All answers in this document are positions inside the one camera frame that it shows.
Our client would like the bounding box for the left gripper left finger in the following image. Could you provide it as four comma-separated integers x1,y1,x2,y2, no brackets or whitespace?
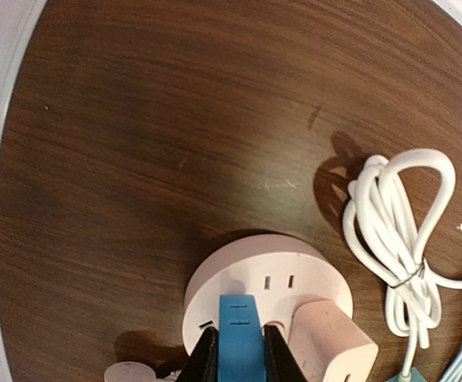
178,326,219,382

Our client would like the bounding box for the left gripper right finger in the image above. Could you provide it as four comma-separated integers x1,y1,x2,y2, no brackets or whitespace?
264,325,307,382

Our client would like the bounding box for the blue plug adapter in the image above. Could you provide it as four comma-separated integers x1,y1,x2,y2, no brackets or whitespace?
217,294,266,382

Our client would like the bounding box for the small pink charger plug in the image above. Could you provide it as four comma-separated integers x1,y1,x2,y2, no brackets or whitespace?
288,300,378,382

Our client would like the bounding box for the pink round plug adapter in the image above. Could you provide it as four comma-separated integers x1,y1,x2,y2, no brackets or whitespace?
182,234,354,353

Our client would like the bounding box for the teal power strip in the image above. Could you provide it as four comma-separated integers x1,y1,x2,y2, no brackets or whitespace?
387,367,427,382

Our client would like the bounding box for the white cord of teal strip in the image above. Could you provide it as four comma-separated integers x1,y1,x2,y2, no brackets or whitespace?
341,147,462,377

